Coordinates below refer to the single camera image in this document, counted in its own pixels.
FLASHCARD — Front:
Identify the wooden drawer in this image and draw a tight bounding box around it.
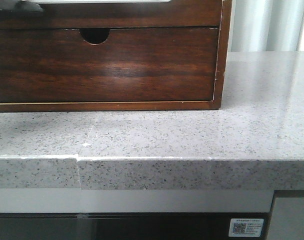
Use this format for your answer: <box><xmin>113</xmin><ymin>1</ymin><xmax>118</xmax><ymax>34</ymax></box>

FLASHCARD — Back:
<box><xmin>0</xmin><ymin>27</ymin><xmax>218</xmax><ymax>103</ymax></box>
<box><xmin>0</xmin><ymin>0</ymin><xmax>223</xmax><ymax>30</ymax></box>

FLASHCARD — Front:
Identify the dark wooden drawer cabinet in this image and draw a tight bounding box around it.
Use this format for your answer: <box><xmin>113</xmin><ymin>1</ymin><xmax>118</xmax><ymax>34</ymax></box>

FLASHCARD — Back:
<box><xmin>0</xmin><ymin>0</ymin><xmax>232</xmax><ymax>113</ymax></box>

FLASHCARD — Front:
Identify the white curtain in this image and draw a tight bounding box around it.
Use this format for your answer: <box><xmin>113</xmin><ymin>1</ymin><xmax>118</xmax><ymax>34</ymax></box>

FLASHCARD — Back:
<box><xmin>228</xmin><ymin>0</ymin><xmax>304</xmax><ymax>52</ymax></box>

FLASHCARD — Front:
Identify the white QR code sticker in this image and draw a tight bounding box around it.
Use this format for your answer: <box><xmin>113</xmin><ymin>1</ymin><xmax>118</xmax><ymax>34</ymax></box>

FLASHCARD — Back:
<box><xmin>228</xmin><ymin>218</ymin><xmax>264</xmax><ymax>238</ymax></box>

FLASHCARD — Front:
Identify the grey cabinet panel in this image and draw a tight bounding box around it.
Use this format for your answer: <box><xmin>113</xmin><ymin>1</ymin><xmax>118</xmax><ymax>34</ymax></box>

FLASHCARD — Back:
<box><xmin>267</xmin><ymin>190</ymin><xmax>304</xmax><ymax>240</ymax></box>

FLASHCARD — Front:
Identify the dark robot gripper part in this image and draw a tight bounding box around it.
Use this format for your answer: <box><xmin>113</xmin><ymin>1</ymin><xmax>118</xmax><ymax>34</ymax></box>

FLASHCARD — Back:
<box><xmin>0</xmin><ymin>0</ymin><xmax>44</xmax><ymax>13</ymax></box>

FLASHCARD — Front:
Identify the black glass oven door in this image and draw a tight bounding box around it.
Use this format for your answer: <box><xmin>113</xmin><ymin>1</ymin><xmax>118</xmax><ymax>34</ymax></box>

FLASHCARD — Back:
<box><xmin>0</xmin><ymin>212</ymin><xmax>269</xmax><ymax>240</ymax></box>

